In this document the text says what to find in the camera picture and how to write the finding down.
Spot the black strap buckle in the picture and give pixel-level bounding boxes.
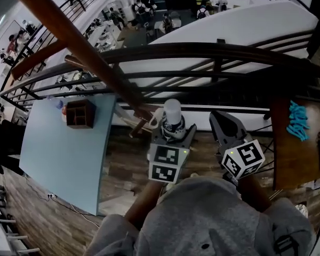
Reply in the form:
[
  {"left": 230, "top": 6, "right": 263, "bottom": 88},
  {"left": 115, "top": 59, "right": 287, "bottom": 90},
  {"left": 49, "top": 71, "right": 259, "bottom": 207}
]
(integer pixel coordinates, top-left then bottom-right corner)
[{"left": 274, "top": 235, "right": 301, "bottom": 256}]

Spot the brown wooden coat rack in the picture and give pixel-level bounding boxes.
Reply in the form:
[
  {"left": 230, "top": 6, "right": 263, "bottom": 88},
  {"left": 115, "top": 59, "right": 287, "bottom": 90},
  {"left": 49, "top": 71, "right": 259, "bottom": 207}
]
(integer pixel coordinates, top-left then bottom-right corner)
[{"left": 4, "top": 0, "right": 157, "bottom": 140}]

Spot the light blue table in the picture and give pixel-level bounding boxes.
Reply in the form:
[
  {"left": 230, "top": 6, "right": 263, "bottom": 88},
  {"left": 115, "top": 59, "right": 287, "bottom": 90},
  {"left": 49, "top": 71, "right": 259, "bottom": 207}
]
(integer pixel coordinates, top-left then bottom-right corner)
[{"left": 19, "top": 94, "right": 117, "bottom": 216}]

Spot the brown wooden desk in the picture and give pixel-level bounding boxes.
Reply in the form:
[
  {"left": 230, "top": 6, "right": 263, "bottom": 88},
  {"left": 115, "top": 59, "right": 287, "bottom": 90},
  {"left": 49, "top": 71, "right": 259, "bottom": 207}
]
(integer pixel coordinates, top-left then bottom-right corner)
[{"left": 270, "top": 96, "right": 320, "bottom": 191}]

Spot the light wooden clothes hanger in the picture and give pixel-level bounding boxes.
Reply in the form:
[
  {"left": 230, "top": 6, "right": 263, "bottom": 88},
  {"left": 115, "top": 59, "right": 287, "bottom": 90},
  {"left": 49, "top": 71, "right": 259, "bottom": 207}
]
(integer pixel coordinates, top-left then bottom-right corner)
[{"left": 112, "top": 104, "right": 198, "bottom": 151}]

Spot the black metal railing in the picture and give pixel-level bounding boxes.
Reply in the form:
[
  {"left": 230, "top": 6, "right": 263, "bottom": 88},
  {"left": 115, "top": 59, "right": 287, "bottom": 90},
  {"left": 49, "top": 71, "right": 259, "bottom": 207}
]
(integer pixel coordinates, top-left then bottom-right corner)
[{"left": 0, "top": 43, "right": 320, "bottom": 122}]

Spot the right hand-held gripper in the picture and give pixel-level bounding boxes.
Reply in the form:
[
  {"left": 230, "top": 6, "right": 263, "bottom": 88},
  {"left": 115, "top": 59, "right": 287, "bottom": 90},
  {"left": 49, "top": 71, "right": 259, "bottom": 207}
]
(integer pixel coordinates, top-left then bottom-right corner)
[{"left": 209, "top": 110, "right": 266, "bottom": 188}]

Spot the person's right forearm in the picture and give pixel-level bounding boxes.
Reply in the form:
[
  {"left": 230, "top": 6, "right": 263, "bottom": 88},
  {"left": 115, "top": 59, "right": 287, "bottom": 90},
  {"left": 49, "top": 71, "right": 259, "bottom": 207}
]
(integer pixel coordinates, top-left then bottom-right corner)
[{"left": 237, "top": 174, "right": 273, "bottom": 213}]

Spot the person's left forearm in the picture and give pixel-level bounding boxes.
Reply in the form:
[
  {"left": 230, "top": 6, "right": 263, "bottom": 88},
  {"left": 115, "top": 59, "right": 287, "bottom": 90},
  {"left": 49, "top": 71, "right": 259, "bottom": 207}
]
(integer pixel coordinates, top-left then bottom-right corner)
[{"left": 124, "top": 181, "right": 165, "bottom": 230}]

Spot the person's grey hoodie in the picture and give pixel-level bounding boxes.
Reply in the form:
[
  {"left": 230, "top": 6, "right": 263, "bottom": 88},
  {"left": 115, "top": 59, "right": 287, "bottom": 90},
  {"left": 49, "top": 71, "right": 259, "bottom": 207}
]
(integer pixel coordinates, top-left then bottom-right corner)
[{"left": 84, "top": 176, "right": 317, "bottom": 256}]

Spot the pile of blue clothes pegs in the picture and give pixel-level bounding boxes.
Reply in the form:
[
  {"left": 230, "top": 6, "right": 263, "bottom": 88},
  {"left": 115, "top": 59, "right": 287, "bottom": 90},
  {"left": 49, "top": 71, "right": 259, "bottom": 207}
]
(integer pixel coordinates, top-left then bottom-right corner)
[{"left": 286, "top": 100, "right": 310, "bottom": 141}]

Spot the brown wooden organizer box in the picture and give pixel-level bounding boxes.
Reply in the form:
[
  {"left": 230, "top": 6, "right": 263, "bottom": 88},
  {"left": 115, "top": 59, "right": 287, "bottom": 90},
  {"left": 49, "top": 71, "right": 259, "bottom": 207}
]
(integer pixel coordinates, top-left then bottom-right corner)
[{"left": 66, "top": 99, "right": 97, "bottom": 129}]

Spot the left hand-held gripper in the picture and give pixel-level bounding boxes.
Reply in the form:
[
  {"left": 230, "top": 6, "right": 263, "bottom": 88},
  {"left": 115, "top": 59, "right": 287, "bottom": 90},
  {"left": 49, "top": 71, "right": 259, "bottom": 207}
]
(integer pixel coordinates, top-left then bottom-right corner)
[{"left": 148, "top": 123, "right": 198, "bottom": 183}]

